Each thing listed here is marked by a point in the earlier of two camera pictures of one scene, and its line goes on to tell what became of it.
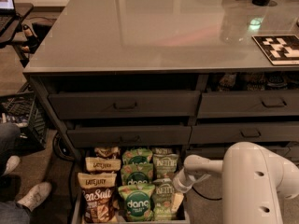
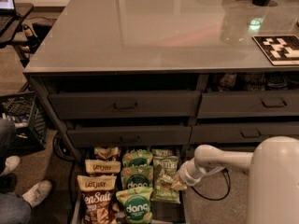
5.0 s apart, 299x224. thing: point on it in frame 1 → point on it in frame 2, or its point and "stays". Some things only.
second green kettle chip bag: x=164 y=165 stays
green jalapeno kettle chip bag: x=163 y=189 → x=164 y=170
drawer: x=249 y=104 stays
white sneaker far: x=11 y=163 stays
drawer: x=78 y=217 → x=167 y=213
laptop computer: x=8 y=18 stays
